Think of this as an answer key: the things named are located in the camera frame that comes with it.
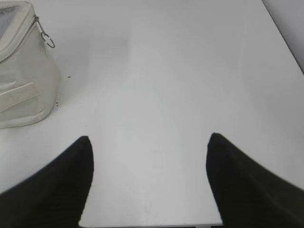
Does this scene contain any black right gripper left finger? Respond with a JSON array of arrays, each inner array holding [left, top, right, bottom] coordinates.
[[0, 136, 94, 228]]

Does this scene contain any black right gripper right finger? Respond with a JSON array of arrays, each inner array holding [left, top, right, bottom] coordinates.
[[206, 133, 304, 228]]

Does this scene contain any cream canvas zipper bag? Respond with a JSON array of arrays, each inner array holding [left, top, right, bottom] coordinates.
[[0, 0, 61, 129]]

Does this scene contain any silver ring zipper pull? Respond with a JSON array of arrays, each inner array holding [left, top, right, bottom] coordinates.
[[34, 15, 56, 49]]

